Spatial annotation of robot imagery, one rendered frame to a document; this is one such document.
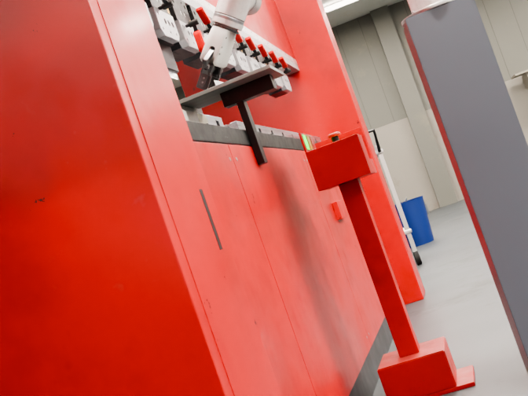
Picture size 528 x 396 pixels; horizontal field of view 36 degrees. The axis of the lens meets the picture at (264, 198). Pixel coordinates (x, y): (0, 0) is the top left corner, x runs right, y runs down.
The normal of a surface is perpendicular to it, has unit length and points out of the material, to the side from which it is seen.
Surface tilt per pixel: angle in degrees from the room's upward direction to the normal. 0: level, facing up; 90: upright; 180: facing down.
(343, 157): 90
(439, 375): 90
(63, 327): 90
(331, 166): 90
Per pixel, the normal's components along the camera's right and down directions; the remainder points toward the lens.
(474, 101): -0.15, 0.01
